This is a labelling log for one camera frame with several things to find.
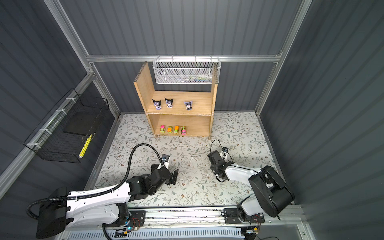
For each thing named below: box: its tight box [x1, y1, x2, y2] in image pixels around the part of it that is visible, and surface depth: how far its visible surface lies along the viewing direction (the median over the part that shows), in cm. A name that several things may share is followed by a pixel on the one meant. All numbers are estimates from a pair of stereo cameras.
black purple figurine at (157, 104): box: [152, 99, 162, 110], surface depth 82 cm
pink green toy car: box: [160, 125, 166, 134], surface depth 101 cm
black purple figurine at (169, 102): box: [164, 97, 174, 109], surface depth 84 cm
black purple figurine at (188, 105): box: [184, 101, 193, 111], surface depth 82 cm
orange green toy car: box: [167, 126, 173, 134], surface depth 101 cm
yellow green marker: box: [78, 134, 93, 158], surface depth 70 cm
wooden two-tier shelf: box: [133, 61, 218, 138], surface depth 89 cm
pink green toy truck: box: [181, 126, 187, 135], surface depth 101 cm
